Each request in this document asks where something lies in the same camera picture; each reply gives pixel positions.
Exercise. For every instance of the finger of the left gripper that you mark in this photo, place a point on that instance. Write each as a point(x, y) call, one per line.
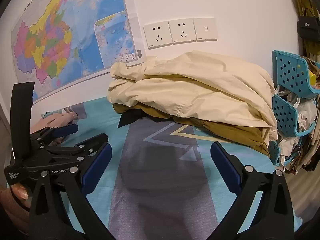
point(64, 131)
point(92, 144)

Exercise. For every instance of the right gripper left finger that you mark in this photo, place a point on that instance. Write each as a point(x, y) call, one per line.
point(48, 216)

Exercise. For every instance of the cream yellow garment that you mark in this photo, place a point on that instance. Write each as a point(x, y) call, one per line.
point(200, 85)

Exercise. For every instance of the person's left hand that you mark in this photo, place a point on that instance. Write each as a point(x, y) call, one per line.
point(14, 201)

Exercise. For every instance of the pink folded garment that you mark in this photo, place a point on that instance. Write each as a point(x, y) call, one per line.
point(55, 120)

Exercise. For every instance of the black garment under pile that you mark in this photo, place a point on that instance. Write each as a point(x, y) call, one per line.
point(130, 116)

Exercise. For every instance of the olive brown garment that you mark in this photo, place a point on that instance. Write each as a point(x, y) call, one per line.
point(248, 136)

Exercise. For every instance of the teal grey patterned bedsheet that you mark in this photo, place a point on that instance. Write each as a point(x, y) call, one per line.
point(161, 182)

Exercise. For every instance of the teal plastic upper basket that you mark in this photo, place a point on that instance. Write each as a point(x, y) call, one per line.
point(292, 73)

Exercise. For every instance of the black small handbag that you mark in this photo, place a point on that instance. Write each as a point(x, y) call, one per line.
point(308, 28)

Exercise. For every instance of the mustard yellow hanging cardigan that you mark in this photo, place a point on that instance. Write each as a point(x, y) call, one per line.
point(308, 8)

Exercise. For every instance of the colourful wall map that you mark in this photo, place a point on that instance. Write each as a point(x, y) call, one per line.
point(59, 43)

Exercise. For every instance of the white wall socket left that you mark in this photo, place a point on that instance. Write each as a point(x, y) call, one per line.
point(158, 35)

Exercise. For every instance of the white wall socket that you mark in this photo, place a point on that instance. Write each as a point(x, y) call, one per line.
point(182, 31)
point(158, 35)

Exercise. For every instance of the white wall socket middle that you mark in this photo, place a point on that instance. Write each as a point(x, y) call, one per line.
point(182, 31)

